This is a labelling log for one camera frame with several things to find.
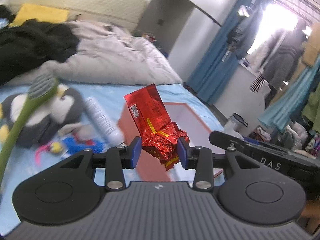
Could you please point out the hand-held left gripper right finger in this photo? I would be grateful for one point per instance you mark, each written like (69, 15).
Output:
(182, 153)

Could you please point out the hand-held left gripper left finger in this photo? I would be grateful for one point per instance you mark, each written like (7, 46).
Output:
(135, 152)

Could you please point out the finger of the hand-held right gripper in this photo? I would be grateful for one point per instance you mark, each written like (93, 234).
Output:
(225, 140)

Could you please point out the pink cardboard box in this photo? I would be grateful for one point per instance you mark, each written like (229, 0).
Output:
(128, 130)

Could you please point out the red foil packet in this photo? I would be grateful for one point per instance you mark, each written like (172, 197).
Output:
(155, 120)

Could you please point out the pile of mixed clothes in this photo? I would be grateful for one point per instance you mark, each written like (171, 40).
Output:
(300, 137)

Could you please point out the white spray bottle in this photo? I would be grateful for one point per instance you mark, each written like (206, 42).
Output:
(102, 120)

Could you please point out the colourful small toy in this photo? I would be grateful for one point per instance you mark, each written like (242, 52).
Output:
(85, 145)

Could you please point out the blue tree-print bed sheet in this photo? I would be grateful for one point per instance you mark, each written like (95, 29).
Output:
(190, 97)

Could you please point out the hanging green garment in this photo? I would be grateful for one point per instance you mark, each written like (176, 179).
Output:
(312, 107)

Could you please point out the hanging teal dress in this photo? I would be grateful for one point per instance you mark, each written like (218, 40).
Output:
(292, 97)

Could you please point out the black-and-white striped cloth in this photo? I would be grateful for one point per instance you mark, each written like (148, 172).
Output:
(257, 83)

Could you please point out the grey penguin plush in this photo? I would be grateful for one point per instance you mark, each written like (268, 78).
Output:
(67, 105)

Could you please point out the blue curtain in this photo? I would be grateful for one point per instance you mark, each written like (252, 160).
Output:
(220, 55)

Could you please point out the pink plastic piece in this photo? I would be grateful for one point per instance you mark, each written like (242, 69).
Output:
(41, 152)

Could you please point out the light grey duvet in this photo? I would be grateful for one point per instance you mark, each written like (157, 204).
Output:
(120, 55)

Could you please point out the hanging dark grey coat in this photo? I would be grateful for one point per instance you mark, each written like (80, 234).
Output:
(282, 57)

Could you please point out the hanging grey-blue garment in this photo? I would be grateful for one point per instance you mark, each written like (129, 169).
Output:
(255, 30)

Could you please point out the hanging yellow garment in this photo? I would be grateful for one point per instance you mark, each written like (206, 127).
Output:
(311, 47)

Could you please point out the row of small bottles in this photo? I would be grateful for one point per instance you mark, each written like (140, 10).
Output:
(151, 37)

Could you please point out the black jacket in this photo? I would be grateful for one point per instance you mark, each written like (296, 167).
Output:
(37, 42)

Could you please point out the yellow pillow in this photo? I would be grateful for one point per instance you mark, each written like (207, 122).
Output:
(40, 13)

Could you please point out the black crumpled clothes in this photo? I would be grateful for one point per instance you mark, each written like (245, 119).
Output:
(5, 12)

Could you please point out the dark clothes rail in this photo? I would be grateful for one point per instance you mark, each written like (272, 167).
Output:
(202, 10)

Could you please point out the dark wall switch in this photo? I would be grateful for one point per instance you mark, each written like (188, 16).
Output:
(160, 21)

